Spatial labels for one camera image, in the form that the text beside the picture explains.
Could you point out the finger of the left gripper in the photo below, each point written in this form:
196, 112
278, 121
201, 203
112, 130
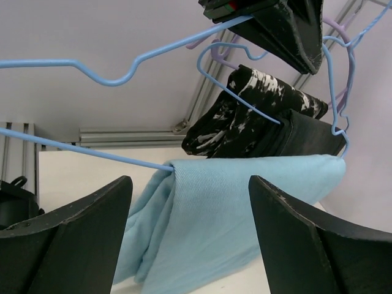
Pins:
288, 29

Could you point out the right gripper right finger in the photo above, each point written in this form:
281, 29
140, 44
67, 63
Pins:
306, 250

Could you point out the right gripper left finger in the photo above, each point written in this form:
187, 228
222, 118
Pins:
72, 249

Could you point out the light blue trousers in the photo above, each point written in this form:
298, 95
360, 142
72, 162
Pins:
193, 223

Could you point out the black white patterned trousers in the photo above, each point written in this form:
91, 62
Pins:
226, 120

